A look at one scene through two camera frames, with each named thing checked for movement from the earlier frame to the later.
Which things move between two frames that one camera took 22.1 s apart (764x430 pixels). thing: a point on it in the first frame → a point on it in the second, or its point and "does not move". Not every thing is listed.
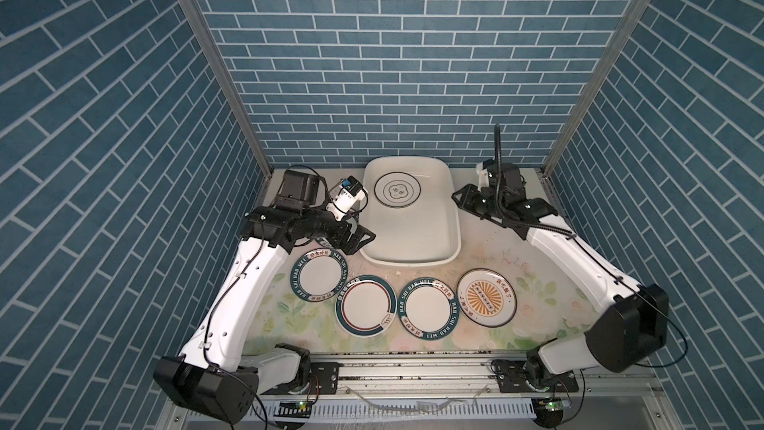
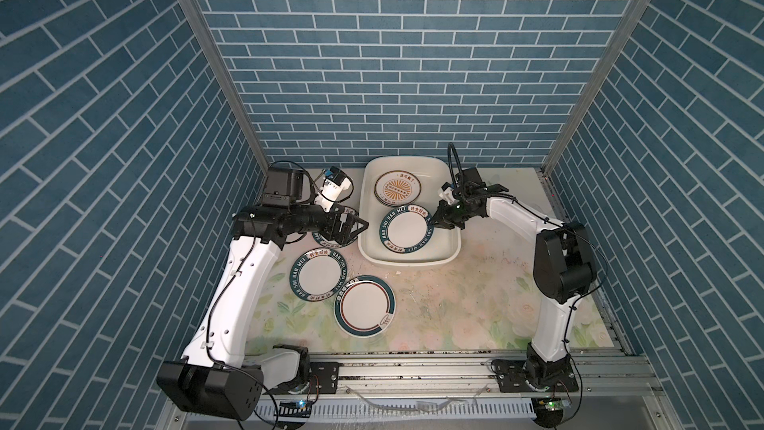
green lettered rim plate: [428, 309] → [406, 228]
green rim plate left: [318, 275] does not move
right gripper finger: [470, 196] → [438, 221]
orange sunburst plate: [486, 298] → [397, 188]
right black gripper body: [493, 206] → [456, 213]
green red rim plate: [366, 306] does not move
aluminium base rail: [451, 376] does not move
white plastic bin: [411, 211] does not move
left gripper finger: [361, 230] → [348, 235]
